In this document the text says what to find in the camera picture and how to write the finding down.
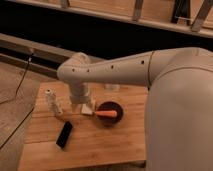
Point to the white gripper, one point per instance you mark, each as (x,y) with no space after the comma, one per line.
(80,94)

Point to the black eraser block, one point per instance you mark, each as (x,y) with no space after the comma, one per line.
(64,134)

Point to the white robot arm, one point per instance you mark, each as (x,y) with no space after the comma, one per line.
(179,107)

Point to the orange carrot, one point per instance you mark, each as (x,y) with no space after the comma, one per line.
(109,113)

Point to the dark round bowl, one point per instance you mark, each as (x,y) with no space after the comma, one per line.
(110,105)

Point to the white plastic bottle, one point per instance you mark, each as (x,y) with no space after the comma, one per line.
(53,103)

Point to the wooden board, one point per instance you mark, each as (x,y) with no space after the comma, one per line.
(90,143)

